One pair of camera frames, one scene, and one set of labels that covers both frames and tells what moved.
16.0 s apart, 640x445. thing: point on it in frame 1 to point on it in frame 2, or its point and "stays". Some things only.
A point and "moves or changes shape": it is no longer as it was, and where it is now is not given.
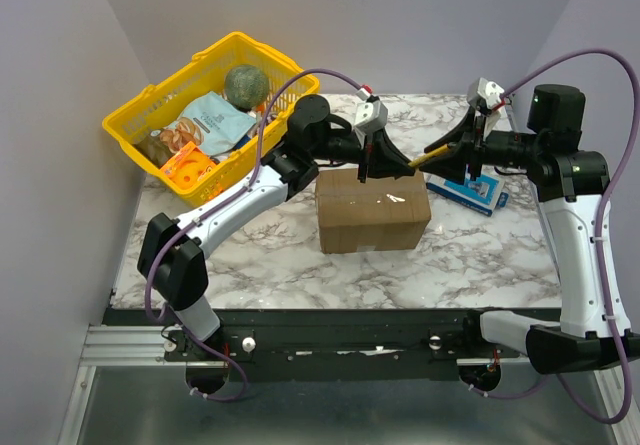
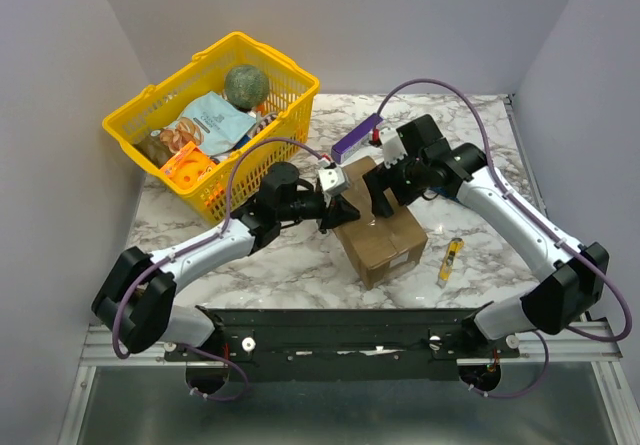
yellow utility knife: x=435 y=153 moves or changes shape
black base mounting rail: x=324 y=344 stays
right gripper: x=476 y=144 to x=392 y=185
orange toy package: x=188 y=165 stays
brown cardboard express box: x=378 y=214 moves or changes shape
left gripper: x=386 y=161 to x=339 y=212
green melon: x=247 y=86 stays
